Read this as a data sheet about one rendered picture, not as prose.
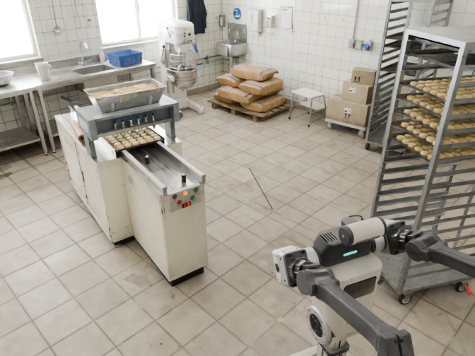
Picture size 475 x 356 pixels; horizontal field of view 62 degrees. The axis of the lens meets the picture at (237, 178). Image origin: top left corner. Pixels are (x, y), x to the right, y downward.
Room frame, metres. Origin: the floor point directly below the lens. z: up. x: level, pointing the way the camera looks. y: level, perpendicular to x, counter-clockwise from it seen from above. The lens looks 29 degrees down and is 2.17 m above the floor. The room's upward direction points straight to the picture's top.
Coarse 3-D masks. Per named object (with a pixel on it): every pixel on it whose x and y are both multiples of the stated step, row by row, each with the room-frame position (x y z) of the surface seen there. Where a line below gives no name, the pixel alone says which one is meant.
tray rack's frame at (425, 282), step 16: (416, 32) 2.40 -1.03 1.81; (432, 32) 2.33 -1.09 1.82; (448, 32) 2.33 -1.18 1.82; (464, 32) 2.33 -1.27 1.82; (384, 256) 2.40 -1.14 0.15; (400, 256) 2.40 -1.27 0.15; (384, 272) 2.23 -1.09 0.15; (400, 272) 2.23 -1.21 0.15; (416, 272) 2.23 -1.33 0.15; (448, 272) 2.23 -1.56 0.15; (416, 288) 2.07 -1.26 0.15; (464, 288) 2.17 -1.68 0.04
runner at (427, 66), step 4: (416, 64) 2.49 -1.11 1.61; (420, 64) 2.50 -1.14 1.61; (424, 64) 2.50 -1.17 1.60; (428, 64) 2.51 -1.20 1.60; (432, 64) 2.52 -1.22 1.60; (436, 64) 2.53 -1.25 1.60; (404, 68) 2.47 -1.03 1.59; (408, 68) 2.48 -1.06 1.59; (412, 68) 2.48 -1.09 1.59; (416, 68) 2.49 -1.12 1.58; (420, 68) 2.50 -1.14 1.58; (424, 68) 2.51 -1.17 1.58; (428, 68) 2.51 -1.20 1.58; (432, 68) 2.51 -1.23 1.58; (436, 68) 2.51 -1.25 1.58; (440, 68) 2.51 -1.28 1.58; (444, 68) 2.51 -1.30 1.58; (448, 68) 2.52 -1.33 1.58
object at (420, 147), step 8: (400, 136) 2.42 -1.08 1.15; (408, 136) 2.42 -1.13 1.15; (408, 144) 2.34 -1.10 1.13; (416, 144) 2.30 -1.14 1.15; (424, 144) 2.31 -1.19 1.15; (424, 152) 2.18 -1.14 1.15; (432, 152) 2.19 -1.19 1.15; (448, 152) 2.21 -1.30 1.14; (456, 152) 2.18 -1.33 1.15; (464, 152) 2.18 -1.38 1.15; (472, 152) 2.18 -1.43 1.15
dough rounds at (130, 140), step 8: (144, 128) 3.15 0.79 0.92; (112, 136) 2.97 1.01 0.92; (120, 136) 2.97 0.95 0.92; (128, 136) 2.97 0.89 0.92; (136, 136) 2.97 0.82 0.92; (144, 136) 2.97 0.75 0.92; (152, 136) 2.98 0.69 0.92; (112, 144) 2.85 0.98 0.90; (120, 144) 2.83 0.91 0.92; (128, 144) 2.81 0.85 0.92; (136, 144) 2.83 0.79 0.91
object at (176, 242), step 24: (168, 168) 2.57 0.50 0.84; (144, 192) 2.41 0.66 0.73; (144, 216) 2.47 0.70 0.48; (168, 216) 2.22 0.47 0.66; (192, 216) 2.32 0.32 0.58; (144, 240) 2.53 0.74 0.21; (168, 240) 2.21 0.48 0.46; (192, 240) 2.31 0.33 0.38; (168, 264) 2.20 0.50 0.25; (192, 264) 2.31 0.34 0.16
